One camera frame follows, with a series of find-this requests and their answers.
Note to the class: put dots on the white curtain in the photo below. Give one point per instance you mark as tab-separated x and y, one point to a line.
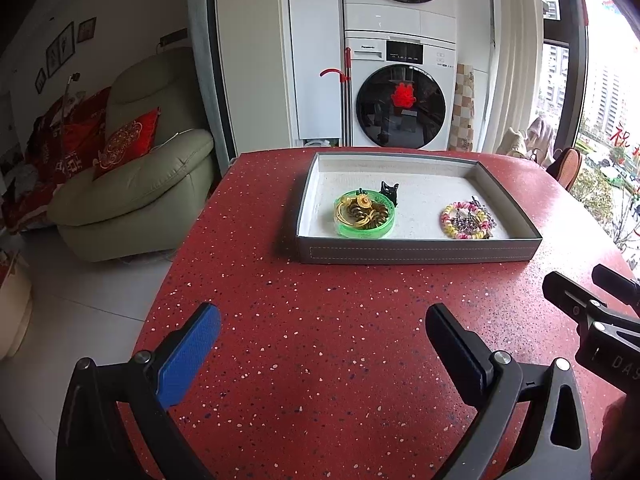
512	50

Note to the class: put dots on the grey jewelry tray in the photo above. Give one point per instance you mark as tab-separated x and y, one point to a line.
420	180

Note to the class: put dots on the red embroidered cushion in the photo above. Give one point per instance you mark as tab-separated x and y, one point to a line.
127	142

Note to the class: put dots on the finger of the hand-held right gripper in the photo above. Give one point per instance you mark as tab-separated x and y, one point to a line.
617	287
575	302

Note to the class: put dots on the square black picture frame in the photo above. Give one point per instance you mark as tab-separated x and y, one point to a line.
86	29

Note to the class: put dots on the black hair claw clip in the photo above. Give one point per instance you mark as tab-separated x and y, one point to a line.
389	192

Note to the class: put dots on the large black picture frame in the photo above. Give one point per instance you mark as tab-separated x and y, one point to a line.
60	49

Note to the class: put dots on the red printed blanket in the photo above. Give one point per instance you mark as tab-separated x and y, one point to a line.
45	160

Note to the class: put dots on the white washing machine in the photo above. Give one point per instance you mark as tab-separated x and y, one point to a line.
400	95

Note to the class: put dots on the green translucent bangle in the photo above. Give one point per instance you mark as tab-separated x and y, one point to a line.
367	232

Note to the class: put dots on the beige clothes pile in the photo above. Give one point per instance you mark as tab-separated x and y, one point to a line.
525	142

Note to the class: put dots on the wicker chair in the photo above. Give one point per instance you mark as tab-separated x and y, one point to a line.
567	167

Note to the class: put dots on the black wall socket strip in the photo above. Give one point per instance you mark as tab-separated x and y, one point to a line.
172	37

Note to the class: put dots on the cream leather sofa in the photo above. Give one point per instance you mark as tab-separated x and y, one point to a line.
140	180

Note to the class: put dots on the checkered cloth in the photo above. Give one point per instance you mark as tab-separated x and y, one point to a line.
462	110

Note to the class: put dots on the white cabinet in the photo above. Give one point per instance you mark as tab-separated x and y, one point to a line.
315	55

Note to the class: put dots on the small black picture frame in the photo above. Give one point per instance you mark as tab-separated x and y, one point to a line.
40	80

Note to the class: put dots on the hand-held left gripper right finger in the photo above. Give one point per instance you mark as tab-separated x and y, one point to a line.
452	350

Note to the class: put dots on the red window sticker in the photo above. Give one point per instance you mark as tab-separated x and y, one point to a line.
625	140

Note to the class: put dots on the silver ornament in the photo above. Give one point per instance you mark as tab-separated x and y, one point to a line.
482	212

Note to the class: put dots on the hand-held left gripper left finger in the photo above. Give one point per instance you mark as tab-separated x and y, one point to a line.
192	355

